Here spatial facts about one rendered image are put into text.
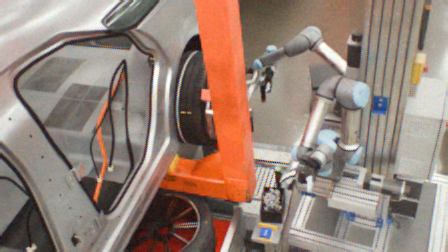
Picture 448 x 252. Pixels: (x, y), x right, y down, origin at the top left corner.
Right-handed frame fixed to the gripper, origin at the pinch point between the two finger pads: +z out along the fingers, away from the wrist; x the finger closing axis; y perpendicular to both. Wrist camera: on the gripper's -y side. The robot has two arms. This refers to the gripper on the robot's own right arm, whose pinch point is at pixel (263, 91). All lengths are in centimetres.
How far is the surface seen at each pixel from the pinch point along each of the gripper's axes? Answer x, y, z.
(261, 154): -8, -75, -10
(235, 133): 5, 30, 76
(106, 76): -106, 22, 27
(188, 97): -37, 23, 42
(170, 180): -45, -21, 76
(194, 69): -38, 34, 26
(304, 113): 15, -83, -76
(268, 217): 22, -33, 83
